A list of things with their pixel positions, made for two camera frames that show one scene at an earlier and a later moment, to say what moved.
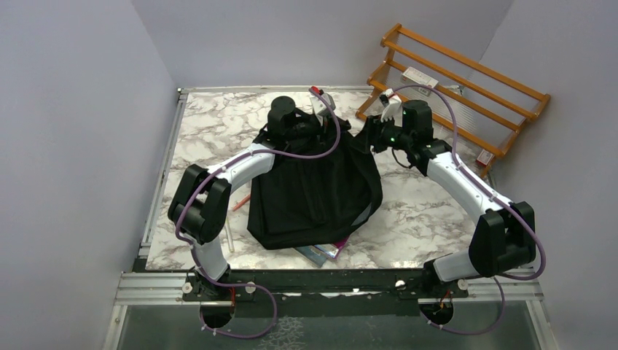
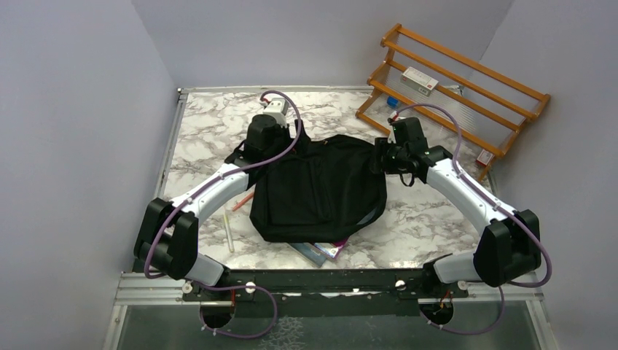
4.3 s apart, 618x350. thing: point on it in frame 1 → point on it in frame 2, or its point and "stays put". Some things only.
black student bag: (323, 185) stays put
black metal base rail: (420, 284) stays put
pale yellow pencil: (229, 235) stays put
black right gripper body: (385, 135) → (390, 157)
